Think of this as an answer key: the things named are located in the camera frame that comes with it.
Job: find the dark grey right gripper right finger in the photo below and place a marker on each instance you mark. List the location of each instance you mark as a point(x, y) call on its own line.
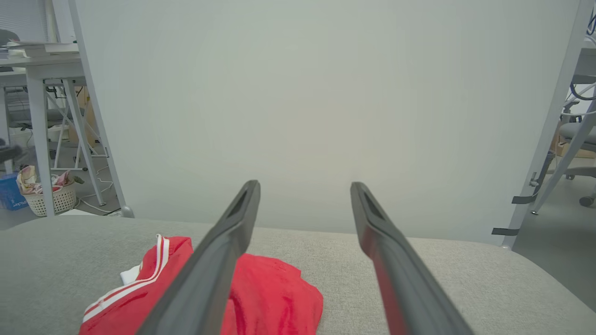
point(405, 288)

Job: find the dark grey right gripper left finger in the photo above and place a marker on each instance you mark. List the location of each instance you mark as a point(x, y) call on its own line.
point(209, 279)

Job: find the red white-trimmed sleeveless jersey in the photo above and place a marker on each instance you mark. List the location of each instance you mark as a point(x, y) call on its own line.
point(274, 298)

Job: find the white plastic laundry basket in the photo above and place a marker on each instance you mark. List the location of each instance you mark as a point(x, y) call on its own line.
point(63, 200)

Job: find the white slanted-leg desk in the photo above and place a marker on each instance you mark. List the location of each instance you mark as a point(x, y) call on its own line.
point(558, 172)

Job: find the brown cardboard box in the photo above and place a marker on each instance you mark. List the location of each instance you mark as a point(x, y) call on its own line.
point(86, 121)

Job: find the colourful clothes pile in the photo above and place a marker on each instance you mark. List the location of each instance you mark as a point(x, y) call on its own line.
point(28, 179)

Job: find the white partition panel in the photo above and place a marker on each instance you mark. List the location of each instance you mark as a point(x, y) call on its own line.
point(326, 93)

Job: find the blue box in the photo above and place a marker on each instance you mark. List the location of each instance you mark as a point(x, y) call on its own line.
point(9, 195)

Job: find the grey wheeled office chair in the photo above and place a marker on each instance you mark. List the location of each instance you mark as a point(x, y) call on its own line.
point(577, 131)

